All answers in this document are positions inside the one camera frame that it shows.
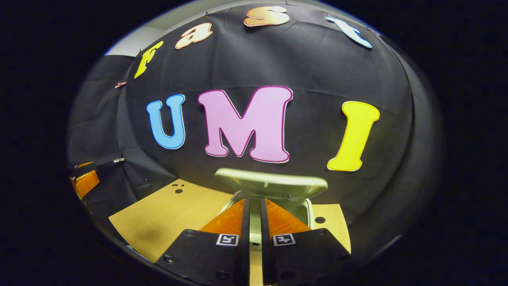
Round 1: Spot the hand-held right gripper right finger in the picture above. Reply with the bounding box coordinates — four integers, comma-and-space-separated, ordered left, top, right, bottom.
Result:
260, 198, 352, 286

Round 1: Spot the wooden desktop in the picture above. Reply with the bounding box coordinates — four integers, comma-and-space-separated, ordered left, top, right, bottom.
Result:
108, 178, 352, 286

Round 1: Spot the black backdrop cloth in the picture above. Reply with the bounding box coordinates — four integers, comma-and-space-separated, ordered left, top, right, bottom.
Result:
67, 4, 445, 255

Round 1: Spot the green desktop garbage bin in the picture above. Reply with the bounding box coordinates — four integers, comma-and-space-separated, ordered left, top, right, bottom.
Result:
214, 168, 329, 251

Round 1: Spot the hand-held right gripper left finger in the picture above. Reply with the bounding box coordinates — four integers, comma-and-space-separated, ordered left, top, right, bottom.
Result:
155, 198, 250, 286

